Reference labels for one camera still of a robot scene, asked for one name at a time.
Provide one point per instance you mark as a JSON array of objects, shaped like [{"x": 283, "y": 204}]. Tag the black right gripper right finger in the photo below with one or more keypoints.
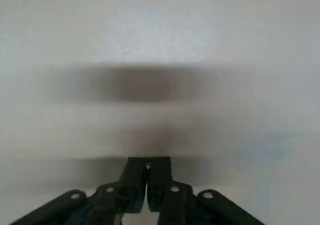
[{"x": 162, "y": 185}]

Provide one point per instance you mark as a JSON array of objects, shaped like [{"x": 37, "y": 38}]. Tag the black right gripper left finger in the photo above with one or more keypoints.
[{"x": 132, "y": 185}]

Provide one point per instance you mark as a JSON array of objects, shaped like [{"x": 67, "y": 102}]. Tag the small metal screw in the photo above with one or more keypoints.
[{"x": 148, "y": 166}]

